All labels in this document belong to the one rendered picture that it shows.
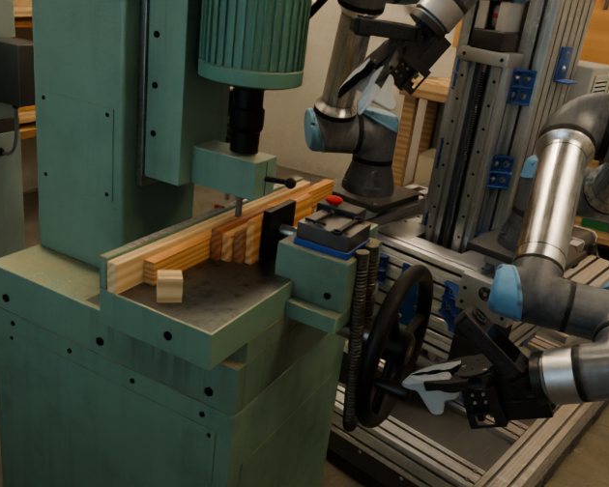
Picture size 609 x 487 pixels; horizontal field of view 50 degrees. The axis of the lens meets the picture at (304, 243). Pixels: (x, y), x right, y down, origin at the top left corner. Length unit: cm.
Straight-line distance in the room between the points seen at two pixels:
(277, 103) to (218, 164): 377
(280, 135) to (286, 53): 388
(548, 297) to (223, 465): 58
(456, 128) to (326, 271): 86
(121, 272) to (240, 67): 36
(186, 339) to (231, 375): 12
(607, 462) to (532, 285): 159
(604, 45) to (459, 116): 255
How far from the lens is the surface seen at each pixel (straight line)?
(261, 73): 106
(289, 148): 494
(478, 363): 98
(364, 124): 182
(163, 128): 119
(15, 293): 135
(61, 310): 127
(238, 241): 113
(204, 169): 119
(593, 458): 251
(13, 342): 141
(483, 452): 199
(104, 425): 131
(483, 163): 180
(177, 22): 115
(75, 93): 126
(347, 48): 170
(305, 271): 109
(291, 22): 108
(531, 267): 100
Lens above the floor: 138
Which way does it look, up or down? 22 degrees down
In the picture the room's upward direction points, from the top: 8 degrees clockwise
